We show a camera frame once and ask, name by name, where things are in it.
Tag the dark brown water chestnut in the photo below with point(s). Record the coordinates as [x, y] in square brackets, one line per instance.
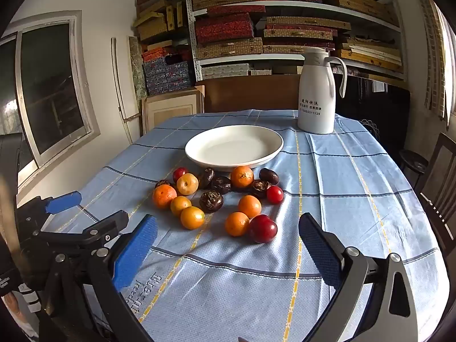
[211, 201]
[163, 183]
[221, 184]
[206, 177]
[269, 176]
[260, 188]

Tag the pile of cardboard gift cartons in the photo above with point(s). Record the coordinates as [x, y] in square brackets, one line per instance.
[164, 67]

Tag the thin wooden strip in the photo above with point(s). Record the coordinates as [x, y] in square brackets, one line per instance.
[119, 78]

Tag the dark slatted wooden chair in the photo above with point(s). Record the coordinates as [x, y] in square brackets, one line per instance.
[440, 192]

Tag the rows of patterned flat boxes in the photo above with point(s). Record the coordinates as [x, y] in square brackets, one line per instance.
[228, 28]

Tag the white thermos jug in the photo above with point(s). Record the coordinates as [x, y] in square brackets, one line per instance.
[315, 96]

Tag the blue checked tablecloth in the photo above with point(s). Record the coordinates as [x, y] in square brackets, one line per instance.
[231, 285]

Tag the large red plum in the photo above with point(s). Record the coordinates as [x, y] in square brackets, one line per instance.
[263, 228]

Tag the white metal shelf rack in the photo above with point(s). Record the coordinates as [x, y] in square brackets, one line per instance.
[228, 58]

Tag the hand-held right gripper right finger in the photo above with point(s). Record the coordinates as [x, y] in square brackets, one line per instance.
[317, 253]

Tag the small red plum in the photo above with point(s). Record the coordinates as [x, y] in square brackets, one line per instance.
[180, 174]
[275, 195]

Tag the small smooth orange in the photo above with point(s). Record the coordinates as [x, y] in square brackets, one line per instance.
[237, 223]
[192, 217]
[164, 196]
[180, 205]
[249, 206]

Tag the white ceramic plate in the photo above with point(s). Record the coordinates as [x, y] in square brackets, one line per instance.
[233, 146]

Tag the marbled green board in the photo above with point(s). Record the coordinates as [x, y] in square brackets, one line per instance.
[137, 67]

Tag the large dimpled mandarin orange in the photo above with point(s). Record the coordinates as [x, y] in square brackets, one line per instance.
[242, 177]

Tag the metal framed window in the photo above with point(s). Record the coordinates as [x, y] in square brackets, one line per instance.
[50, 89]

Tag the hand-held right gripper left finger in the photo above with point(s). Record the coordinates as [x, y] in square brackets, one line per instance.
[135, 253]

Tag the yellow plum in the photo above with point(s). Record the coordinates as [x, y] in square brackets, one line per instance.
[187, 184]

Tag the bamboo hanging blind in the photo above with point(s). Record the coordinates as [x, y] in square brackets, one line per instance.
[434, 60]

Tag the person's left forearm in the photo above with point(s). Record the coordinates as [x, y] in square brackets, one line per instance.
[7, 274]

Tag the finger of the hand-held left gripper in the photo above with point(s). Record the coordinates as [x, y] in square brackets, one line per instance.
[107, 226]
[64, 202]

